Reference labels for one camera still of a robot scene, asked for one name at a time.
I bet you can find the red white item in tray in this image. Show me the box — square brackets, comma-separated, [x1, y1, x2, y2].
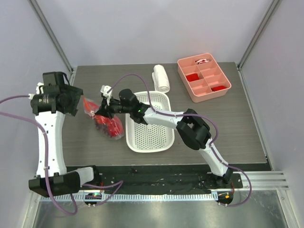
[195, 58, 210, 65]

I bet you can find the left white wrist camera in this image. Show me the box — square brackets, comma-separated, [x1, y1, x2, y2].
[29, 82, 44, 100]

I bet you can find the pink compartment organizer tray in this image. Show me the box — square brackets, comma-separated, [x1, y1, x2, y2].
[177, 53, 231, 103]

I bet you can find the red fake apple right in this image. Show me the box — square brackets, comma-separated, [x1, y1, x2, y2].
[94, 115, 111, 125]

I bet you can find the red block in tray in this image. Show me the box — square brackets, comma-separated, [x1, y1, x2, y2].
[186, 73, 200, 82]

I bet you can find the white slotted cable duct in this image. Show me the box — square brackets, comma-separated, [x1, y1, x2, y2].
[40, 192, 219, 202]

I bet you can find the rolled white towel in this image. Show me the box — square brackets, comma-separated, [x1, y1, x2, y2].
[152, 65, 170, 93]

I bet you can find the white perforated plastic basket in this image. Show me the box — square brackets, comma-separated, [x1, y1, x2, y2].
[125, 91, 175, 153]

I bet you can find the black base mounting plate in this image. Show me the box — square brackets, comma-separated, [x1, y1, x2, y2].
[97, 164, 243, 195]

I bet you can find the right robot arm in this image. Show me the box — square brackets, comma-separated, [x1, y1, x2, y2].
[95, 89, 233, 189]

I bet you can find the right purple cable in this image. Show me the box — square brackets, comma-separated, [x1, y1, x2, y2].
[109, 73, 252, 207]

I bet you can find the clear zip top bag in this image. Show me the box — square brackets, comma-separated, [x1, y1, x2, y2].
[83, 97, 124, 140]

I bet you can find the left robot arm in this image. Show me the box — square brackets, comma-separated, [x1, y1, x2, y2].
[28, 72, 101, 198]

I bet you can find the red block tray front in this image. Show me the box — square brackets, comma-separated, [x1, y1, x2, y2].
[211, 85, 226, 92]

